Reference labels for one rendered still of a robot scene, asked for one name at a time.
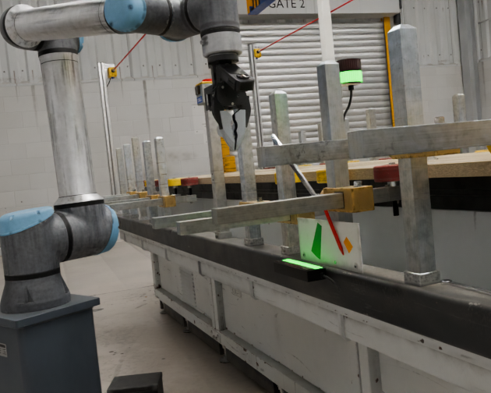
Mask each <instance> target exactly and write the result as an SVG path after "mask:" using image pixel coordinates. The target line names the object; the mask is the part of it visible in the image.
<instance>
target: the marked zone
mask: <svg viewBox="0 0 491 393"><path fill-rule="evenodd" d="M321 232H322V225H320V224H319V223H318V222H317V226H316V232H315V236H314V240H313V246H312V250H311V251H312V252H313V253H314V255H315V256H316V257H318V258H319V259H320V253H321Z"/></svg>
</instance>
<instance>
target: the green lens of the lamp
mask: <svg viewBox="0 0 491 393"><path fill-rule="evenodd" d="M340 78H341V83H346V82H353V81H361V82H362V71H358V70H355V71H346V72H341V73H340Z"/></svg>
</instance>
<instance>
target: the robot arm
mask: <svg viewBox="0 0 491 393"><path fill-rule="evenodd" d="M0 33H1V35H2V37H3V38H4V39H5V41H6V42H7V43H8V44H10V45H12V46H13V47H15V48H19V49H23V50H29V51H37V53H38V58H39V60H40V63H41V73H42V80H43V85H44V96H45V101H46V107H47V113H48V123H49V129H50V134H51V145H52V151H53V157H54V163H55V173H56V179H57V184H58V195H59V196H58V199H57V200H56V201H55V203H54V204H53V206H54V209H53V208H52V207H50V206H46V207H35V208H30V209H26V210H21V211H15V212H12V213H8V214H4V215H2V216H1V217H0V245H1V251H2V263H3V270H4V277H5V286H4V289H3V293H2V298H1V301H0V309H1V312H2V313H30V312H36V311H40V310H47V309H51V308H54V307H57V306H61V305H63V304H66V303H68V302H69V301H70V300H71V295H70V291H69V289H68V287H67V285H66V283H65V281H64V279H63V278H62V275H61V271H60V263H61V262H65V261H68V260H75V259H79V258H83V257H90V256H96V255H99V254H101V253H104V252H107V251H109V250H110V249H111V248H112V247H113V246H114V245H115V244H116V242H117V239H118V233H119V229H118V227H119V224H118V218H117V215H116V213H115V211H114V210H113V209H111V207H109V206H107V205H104V198H103V197H102V196H100V195H99V194H98V193H97V192H96V187H95V181H94V170H93V165H92V159H91V152H90V142H89V137H88V131H87V120H86V114H85V108H84V103H83V92H82V86H81V80H80V74H79V63H78V53H80V52H81V50H82V48H83V42H84V37H90V36H98V35H107V34H134V33H138V34H151V35H157V36H160V37H161V38H162V39H164V40H166V41H169V42H178V41H183V40H185V39H186V38H188V37H192V36H195V35H198V34H200V36H201V41H200V44H201V45H202V49H203V57H204V58H207V62H208V68H209V69H211V76H212V85H210V86H208V87H206V88H204V97H205V105H206V111H208V110H210V112H212V114H213V117H214V118H215V120H216V121H217V123H218V126H217V134H218V136H221V137H223V138H224V141H225V142H226V144H227V145H228V146H229V147H230V148H231V149H232V150H238V147H239V146H240V144H241V142H242V139H243V137H244V135H245V132H246V127H247V126H248V123H249V118H250V115H251V105H250V102H249V96H247V95H246V92H247V91H249V90H254V83H255V79H253V78H252V77H251V76H250V75H249V74H248V73H246V72H245V71H244V70H243V69H241V68H240V67H239V66H237V65H236V63H237V62H239V59H238V56H239V55H240V54H241V53H242V39H241V34H240V27H239V19H238V4H237V0H80V1H75V2H67V3H62V4H57V5H48V6H43V7H38V8H33V7H31V6H29V5H14V6H11V7H9V8H7V9H6V10H5V11H4V12H3V14H2V15H1V17H0ZM206 94H207V96H206ZM207 98H208V105H207ZM234 109H238V110H235V113H234V114H233V115H232V117H231V114H230V113H229V112H227V111H225V110H234ZM232 120H233V122H234V123H233V125H232V127H231V121H232ZM233 136H235V138H234V137H233Z"/></svg>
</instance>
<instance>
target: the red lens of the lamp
mask: <svg viewBox="0 0 491 393"><path fill-rule="evenodd" d="M336 62H337V63H339V70H340V71H343V70H349V69H360V70H362V66H361V59H359V58H350V59H344V60H339V61H336Z"/></svg>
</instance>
